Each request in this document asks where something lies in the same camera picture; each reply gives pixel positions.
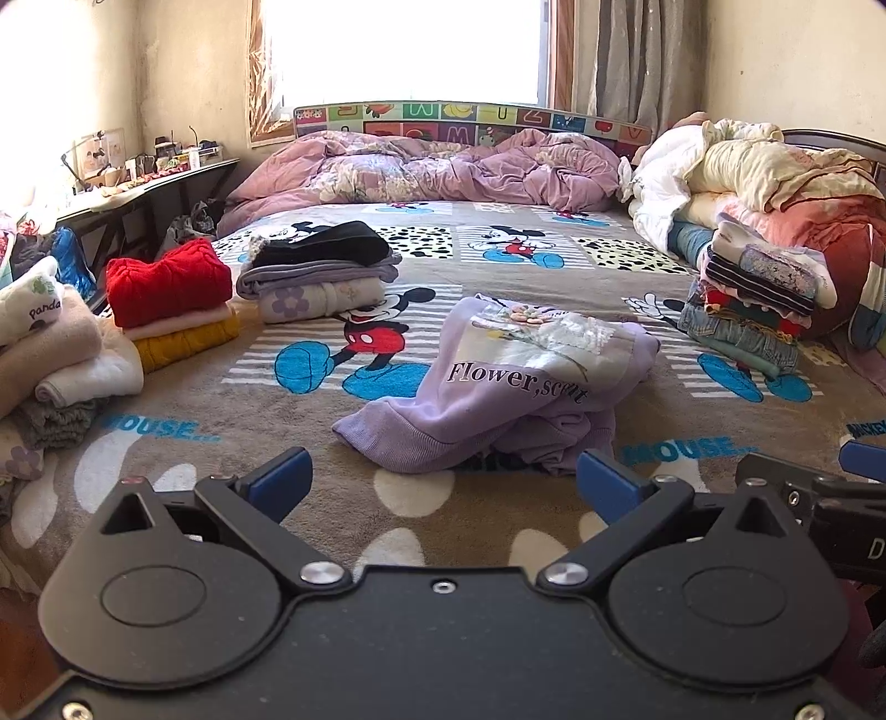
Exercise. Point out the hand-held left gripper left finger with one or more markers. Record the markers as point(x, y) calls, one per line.
point(280, 481)

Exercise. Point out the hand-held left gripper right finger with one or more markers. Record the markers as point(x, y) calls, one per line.
point(612, 484)

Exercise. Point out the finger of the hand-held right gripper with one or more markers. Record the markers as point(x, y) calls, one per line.
point(803, 484)
point(865, 458)

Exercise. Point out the purple sweatshirt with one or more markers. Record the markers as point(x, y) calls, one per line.
point(484, 408)

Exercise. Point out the cartoon mouse blanket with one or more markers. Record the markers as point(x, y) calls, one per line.
point(692, 415)

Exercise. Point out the folded blue jeans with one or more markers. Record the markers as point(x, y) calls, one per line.
point(740, 346)

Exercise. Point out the yellow sweater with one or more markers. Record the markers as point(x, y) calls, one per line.
point(187, 346)

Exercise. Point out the lilac flower print garment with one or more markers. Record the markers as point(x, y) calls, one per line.
point(311, 301)

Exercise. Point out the pink folded garment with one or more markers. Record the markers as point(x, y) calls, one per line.
point(180, 325)

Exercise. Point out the red and yellow garment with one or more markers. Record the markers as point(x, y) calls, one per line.
point(734, 306)

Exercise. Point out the pile of quilts right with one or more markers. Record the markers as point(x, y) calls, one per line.
point(851, 256)

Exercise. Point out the grey folded garment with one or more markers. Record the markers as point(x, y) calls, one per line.
point(311, 273)

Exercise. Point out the white printed folded garment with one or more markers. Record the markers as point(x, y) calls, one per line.
point(775, 266)

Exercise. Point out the dark striped folded garment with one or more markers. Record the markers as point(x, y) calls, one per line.
point(727, 277)

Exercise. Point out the red sweater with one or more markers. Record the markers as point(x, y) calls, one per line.
point(173, 280)

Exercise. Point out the grey knit garment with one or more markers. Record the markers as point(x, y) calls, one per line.
point(55, 422)

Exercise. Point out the black folded garment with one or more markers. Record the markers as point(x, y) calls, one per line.
point(332, 246)

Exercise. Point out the blue-grey rolled cloth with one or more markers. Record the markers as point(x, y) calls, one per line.
point(692, 246)

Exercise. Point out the beige folded garment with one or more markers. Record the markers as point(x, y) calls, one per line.
point(48, 353)

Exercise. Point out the dark cloth heap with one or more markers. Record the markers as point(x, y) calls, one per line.
point(194, 225)

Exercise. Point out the blue bag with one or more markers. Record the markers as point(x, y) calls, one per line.
point(73, 259)

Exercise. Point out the white panda print garment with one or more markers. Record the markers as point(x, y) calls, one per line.
point(28, 304)

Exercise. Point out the white quilt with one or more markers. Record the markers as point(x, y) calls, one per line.
point(664, 180)

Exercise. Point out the cream floral quilt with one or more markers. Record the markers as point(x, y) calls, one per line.
point(761, 166)

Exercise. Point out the dark wooden headboard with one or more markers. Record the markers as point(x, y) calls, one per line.
point(844, 142)

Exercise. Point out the dark desk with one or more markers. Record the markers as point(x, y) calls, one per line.
point(173, 176)

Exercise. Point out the purple floral duvet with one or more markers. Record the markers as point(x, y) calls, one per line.
point(415, 173)

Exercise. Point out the group of small desk items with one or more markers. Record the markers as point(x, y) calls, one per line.
point(173, 156)

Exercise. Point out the white picture board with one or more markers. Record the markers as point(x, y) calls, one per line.
point(97, 156)

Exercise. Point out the colourful alphabet play mat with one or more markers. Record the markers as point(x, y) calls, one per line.
point(415, 114)

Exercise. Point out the clear plastic window sheet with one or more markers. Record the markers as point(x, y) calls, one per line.
point(266, 76)

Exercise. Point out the grey curtain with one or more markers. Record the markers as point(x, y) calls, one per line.
point(644, 55)

